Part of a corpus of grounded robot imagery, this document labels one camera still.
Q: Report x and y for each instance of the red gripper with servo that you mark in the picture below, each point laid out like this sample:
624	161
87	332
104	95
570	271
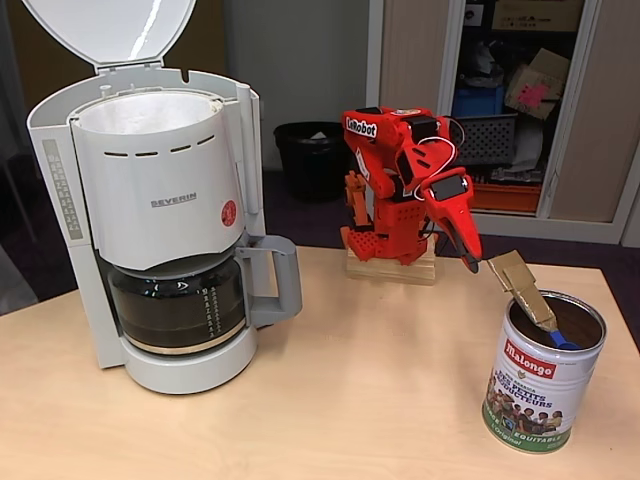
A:
453	207

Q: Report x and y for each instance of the large blue plastic crate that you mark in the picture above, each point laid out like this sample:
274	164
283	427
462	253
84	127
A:
475	102

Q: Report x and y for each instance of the light wooden base block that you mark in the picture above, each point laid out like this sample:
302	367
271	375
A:
390	274

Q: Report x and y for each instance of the orange plastic crate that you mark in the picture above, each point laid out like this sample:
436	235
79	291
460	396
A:
510	197

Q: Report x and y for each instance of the white plastic bag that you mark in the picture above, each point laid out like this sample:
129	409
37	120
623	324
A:
527	145

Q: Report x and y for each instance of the Malongo coffee tin can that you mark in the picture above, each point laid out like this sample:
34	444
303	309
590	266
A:
540	390

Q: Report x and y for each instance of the grey perforated basket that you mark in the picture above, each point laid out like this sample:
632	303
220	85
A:
492	137

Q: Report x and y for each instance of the orange table clamp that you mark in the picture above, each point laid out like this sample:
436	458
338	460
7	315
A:
357	202

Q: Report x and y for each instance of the brown cardboard box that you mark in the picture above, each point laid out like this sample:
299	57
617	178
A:
540	15

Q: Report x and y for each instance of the black waste bin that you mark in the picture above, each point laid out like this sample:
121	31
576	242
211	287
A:
310	165

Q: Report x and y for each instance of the grey cabinet with beige doors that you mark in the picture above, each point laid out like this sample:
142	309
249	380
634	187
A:
585	150

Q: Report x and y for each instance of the cardboard box with pink sticker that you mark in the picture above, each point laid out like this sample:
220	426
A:
542	70

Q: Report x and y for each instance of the grey crumpled bag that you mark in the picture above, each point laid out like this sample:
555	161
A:
482	57

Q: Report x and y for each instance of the white drip coffee maker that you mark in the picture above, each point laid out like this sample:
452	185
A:
165	175

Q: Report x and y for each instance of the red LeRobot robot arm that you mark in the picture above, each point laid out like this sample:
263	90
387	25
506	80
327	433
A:
395	225

